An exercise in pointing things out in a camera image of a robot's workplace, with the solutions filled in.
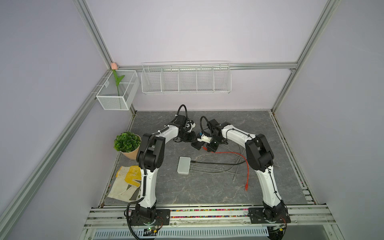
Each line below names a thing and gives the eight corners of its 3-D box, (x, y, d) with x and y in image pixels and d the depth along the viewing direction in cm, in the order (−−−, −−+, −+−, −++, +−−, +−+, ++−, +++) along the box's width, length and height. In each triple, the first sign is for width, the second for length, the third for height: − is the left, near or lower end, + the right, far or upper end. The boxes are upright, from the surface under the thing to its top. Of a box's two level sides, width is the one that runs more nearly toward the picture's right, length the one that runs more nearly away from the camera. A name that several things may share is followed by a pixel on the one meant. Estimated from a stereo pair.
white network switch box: (176, 173, 90) (176, 172, 88) (180, 157, 97) (179, 156, 95) (188, 174, 89) (188, 173, 88) (191, 158, 96) (191, 157, 95)
